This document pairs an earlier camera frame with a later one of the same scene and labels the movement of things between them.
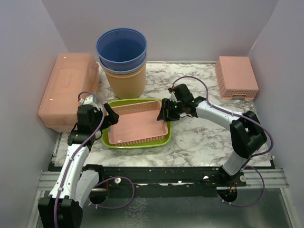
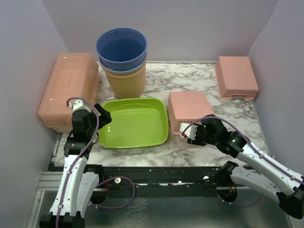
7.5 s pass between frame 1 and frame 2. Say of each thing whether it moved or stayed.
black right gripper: moved
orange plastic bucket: stayed
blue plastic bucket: stayed
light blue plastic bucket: stayed
